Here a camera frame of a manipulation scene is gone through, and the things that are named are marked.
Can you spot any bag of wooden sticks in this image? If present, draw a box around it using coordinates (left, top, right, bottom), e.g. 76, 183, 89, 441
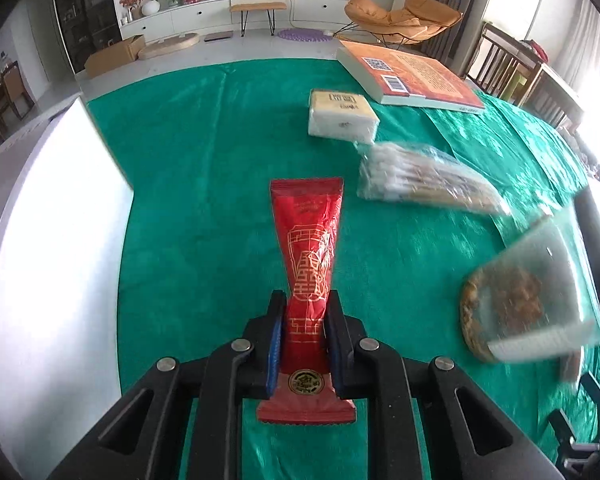
356, 142, 512, 216

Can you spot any red packet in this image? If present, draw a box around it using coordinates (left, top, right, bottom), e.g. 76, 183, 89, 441
257, 178, 356, 425

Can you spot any clear jar black lid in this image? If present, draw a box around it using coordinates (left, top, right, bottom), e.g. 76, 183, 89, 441
460, 185, 600, 363

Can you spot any white cardboard box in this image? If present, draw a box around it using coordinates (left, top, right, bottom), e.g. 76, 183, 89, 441
0, 98, 134, 479

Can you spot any green satin tablecloth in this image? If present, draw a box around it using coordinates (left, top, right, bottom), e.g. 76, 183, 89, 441
88, 58, 594, 456

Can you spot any white tissue pack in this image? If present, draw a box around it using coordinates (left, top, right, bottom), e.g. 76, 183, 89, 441
308, 89, 380, 144

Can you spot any orange book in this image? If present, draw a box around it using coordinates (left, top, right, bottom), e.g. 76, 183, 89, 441
336, 40, 484, 114

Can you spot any wooden crib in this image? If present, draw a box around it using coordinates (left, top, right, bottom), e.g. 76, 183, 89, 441
466, 22, 584, 133

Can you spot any brown cardboard box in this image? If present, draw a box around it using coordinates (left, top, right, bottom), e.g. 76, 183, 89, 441
84, 35, 146, 78

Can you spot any orange lounge chair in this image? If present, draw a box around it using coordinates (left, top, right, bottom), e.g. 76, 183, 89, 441
344, 0, 463, 46

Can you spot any red flower vase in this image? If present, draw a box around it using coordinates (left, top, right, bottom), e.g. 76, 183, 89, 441
119, 0, 144, 23

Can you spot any white tv cabinet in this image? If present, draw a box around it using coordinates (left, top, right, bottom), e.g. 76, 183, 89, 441
120, 0, 350, 44

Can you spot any small wooden bench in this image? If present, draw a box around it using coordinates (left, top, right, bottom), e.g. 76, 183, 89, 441
230, 1, 287, 37

